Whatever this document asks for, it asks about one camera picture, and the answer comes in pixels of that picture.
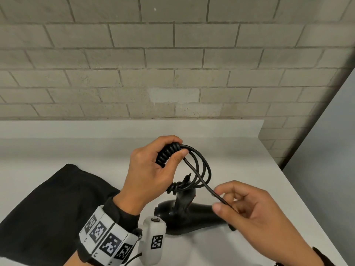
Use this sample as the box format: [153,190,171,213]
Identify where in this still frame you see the person's left hand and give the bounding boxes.
[113,135,190,216]

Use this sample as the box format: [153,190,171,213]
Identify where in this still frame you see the person's right hand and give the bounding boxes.
[212,180,325,266]

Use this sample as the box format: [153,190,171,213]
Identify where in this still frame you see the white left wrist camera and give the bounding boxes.
[138,216,167,265]

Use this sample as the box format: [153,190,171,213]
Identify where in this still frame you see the black power cord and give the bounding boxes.
[155,142,239,212]

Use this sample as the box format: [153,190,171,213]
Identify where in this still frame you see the person's left forearm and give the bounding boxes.
[64,250,89,266]

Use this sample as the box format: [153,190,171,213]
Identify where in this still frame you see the right wristband with markers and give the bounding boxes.
[274,247,336,266]

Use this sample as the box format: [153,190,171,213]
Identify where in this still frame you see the black hair dryer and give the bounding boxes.
[154,174,236,236]

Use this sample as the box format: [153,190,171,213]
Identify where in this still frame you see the black cloth drawstring bag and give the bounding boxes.
[0,163,121,266]

